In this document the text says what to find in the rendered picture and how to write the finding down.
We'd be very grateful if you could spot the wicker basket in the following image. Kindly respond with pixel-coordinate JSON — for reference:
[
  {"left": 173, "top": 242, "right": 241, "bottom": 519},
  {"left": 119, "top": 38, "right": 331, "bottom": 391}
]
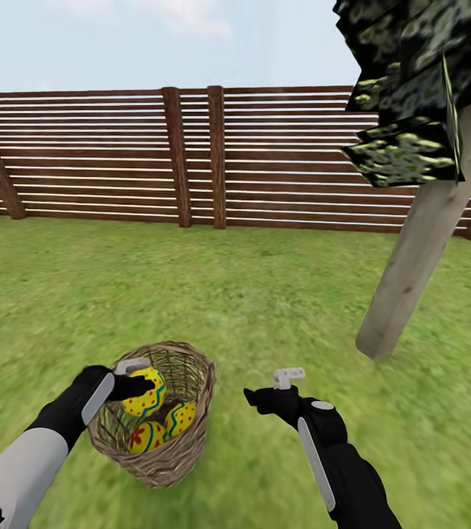
[{"left": 87, "top": 341, "right": 217, "bottom": 490}]

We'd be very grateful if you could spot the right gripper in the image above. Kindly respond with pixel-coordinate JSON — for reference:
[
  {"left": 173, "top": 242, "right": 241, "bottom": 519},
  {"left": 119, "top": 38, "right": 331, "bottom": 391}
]
[{"left": 244, "top": 385, "right": 298, "bottom": 422}]

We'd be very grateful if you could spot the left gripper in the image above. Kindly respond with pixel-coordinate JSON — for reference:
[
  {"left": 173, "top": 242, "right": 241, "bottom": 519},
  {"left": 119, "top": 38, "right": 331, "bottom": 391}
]
[{"left": 112, "top": 375, "right": 156, "bottom": 402}]

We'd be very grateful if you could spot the easter egg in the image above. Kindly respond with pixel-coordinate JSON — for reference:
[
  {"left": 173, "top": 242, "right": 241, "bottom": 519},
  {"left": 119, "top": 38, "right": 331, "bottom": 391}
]
[
  {"left": 162, "top": 401, "right": 197, "bottom": 439},
  {"left": 121, "top": 367, "right": 168, "bottom": 421},
  {"left": 129, "top": 420, "right": 170, "bottom": 453}
]

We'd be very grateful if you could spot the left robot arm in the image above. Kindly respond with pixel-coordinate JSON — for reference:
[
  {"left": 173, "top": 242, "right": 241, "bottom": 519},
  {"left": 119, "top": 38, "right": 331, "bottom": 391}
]
[{"left": 0, "top": 356, "right": 156, "bottom": 529}]

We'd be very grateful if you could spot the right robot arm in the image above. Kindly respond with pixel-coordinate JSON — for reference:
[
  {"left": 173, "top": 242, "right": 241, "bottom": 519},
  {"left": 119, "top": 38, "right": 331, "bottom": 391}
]
[{"left": 244, "top": 367, "right": 402, "bottom": 529}]

